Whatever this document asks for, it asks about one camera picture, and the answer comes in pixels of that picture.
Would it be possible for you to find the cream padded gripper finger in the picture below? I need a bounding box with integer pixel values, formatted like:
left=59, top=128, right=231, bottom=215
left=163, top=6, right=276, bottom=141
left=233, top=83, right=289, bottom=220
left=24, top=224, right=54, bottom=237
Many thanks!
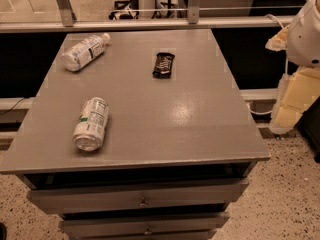
left=265, top=26, right=289, bottom=52

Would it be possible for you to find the black chocolate rxbar wrapper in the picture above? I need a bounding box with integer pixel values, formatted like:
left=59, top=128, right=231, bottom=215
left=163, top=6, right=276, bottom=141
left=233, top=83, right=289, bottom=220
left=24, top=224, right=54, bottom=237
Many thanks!
left=152, top=52, right=175, bottom=79

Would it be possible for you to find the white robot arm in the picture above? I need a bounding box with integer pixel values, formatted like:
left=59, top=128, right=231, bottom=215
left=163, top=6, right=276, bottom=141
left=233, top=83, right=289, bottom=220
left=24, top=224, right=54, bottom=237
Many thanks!
left=265, top=0, right=320, bottom=68

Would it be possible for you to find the black office chair base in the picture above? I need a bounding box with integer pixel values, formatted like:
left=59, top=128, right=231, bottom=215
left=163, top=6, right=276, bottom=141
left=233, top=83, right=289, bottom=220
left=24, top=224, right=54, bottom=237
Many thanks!
left=109, top=0, right=139, bottom=20

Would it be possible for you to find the grey drawer cabinet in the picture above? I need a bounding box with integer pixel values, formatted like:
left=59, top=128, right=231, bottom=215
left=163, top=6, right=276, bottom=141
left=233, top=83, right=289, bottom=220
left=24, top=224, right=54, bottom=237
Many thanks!
left=0, top=30, right=269, bottom=240

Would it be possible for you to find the upper grey drawer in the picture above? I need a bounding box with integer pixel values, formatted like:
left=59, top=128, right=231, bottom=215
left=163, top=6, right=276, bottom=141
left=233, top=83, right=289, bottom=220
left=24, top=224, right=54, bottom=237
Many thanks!
left=27, top=178, right=249, bottom=214

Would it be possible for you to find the grey drawer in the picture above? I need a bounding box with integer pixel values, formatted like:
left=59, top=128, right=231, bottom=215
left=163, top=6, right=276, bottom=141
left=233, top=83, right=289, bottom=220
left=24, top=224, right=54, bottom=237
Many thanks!
left=61, top=213, right=229, bottom=238
left=27, top=178, right=249, bottom=214

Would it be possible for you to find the clear plastic water bottle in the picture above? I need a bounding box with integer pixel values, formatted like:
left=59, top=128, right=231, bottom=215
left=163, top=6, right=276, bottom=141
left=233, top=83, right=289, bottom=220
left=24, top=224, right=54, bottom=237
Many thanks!
left=62, top=33, right=111, bottom=72

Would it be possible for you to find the white green labelled can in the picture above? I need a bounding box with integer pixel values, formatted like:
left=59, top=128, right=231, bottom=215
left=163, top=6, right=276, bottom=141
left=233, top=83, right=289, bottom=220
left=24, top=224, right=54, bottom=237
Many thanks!
left=73, top=97, right=109, bottom=152

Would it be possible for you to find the lower grey drawer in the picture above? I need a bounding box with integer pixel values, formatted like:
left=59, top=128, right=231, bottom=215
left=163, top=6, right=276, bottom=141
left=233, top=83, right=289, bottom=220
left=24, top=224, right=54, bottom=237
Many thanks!
left=61, top=213, right=229, bottom=238

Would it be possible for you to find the metal guard rail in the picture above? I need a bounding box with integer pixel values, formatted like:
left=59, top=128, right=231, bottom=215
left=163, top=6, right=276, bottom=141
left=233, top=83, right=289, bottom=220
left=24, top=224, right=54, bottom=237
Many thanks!
left=0, top=15, right=293, bottom=33

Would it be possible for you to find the white cable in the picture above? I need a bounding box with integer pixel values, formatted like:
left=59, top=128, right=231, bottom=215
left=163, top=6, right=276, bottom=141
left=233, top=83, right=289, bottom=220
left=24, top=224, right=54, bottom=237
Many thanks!
left=247, top=13, right=290, bottom=116

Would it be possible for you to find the right metal rail bracket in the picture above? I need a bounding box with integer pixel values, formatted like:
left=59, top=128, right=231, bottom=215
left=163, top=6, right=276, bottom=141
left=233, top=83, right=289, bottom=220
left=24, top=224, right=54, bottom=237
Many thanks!
left=188, top=0, right=201, bottom=24

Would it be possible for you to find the metal rail bracket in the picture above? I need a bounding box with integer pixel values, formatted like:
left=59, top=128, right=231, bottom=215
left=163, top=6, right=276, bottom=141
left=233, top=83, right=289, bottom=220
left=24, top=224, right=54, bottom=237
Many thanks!
left=188, top=0, right=201, bottom=24
left=56, top=0, right=76, bottom=27

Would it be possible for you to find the left metal rail bracket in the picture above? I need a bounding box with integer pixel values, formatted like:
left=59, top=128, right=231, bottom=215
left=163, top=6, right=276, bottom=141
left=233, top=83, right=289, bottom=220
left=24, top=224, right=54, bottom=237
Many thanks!
left=56, top=0, right=76, bottom=27

